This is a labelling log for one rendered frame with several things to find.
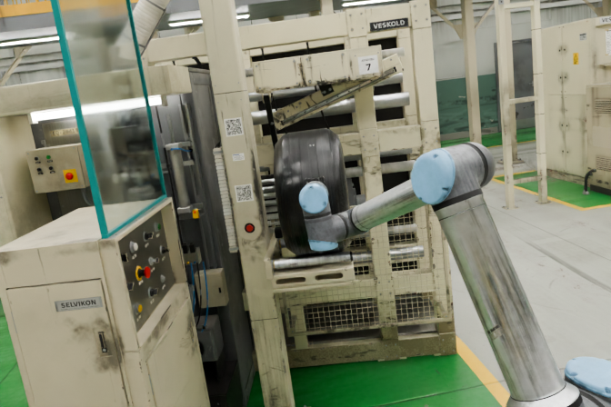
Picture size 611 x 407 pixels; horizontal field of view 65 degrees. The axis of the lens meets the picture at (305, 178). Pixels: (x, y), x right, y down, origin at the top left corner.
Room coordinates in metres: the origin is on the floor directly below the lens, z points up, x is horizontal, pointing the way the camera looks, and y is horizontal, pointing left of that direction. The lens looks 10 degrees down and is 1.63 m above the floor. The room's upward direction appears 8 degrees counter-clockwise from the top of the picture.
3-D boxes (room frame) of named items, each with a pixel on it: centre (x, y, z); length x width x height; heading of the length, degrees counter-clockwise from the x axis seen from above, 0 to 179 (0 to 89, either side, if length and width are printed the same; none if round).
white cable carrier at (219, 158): (2.10, 0.36, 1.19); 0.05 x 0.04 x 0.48; 176
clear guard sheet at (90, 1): (1.67, 0.60, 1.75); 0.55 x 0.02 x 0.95; 176
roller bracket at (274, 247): (2.14, 0.19, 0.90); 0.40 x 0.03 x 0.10; 176
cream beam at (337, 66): (2.42, -0.13, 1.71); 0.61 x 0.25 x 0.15; 86
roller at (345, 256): (1.99, 0.02, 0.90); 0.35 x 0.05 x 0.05; 86
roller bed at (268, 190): (2.52, 0.21, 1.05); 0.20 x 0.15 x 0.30; 86
